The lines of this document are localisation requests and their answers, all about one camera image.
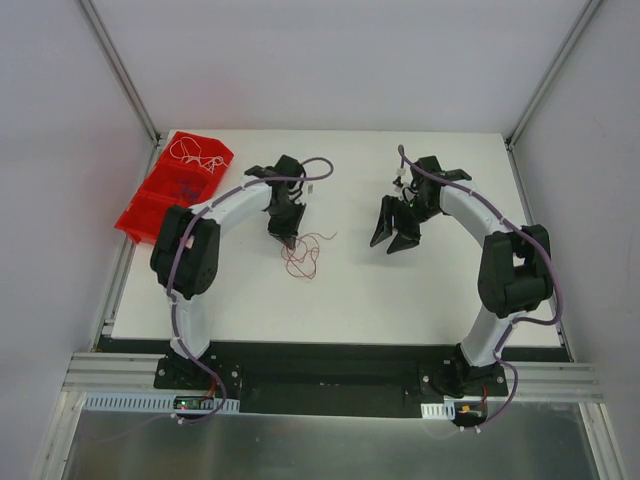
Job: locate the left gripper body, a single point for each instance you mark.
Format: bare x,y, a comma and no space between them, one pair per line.
286,218

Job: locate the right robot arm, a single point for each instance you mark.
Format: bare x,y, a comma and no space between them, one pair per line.
514,276

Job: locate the aluminium frame post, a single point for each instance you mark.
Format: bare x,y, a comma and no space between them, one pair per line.
117,67
579,26

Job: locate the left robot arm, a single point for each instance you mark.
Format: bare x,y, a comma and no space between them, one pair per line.
185,258

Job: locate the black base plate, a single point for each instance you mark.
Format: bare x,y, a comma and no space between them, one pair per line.
325,379

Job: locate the white cable duct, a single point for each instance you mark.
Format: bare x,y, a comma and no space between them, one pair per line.
453,409
159,403

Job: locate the left white cable duct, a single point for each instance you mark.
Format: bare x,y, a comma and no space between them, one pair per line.
159,403

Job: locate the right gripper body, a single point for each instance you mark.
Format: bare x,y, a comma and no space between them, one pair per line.
409,212

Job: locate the right aluminium frame post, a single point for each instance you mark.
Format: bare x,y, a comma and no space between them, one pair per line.
579,26

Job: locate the right white cable duct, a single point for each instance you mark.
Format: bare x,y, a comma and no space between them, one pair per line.
453,409

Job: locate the red plastic bin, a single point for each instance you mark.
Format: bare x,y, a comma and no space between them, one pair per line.
187,172

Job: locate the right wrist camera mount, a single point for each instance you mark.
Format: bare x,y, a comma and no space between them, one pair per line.
398,181

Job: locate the left aluminium frame post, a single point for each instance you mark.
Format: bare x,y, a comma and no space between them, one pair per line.
117,67

